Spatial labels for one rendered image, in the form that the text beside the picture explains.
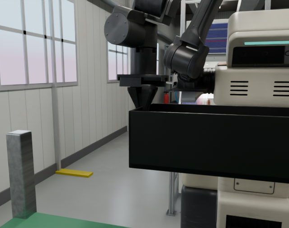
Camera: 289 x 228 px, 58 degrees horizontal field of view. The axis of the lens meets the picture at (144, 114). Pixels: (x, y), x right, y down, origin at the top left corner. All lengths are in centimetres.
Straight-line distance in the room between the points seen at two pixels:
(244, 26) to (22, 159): 66
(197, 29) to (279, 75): 28
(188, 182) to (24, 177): 86
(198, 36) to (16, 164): 56
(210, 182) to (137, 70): 78
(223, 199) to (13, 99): 231
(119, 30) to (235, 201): 66
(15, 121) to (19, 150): 238
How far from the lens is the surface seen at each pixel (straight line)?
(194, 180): 123
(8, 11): 287
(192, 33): 80
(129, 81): 55
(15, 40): 288
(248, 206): 94
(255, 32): 82
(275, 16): 88
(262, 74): 87
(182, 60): 77
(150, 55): 56
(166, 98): 812
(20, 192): 51
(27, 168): 50
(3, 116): 276
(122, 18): 50
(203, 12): 81
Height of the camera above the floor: 120
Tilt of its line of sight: 9 degrees down
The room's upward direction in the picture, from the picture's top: straight up
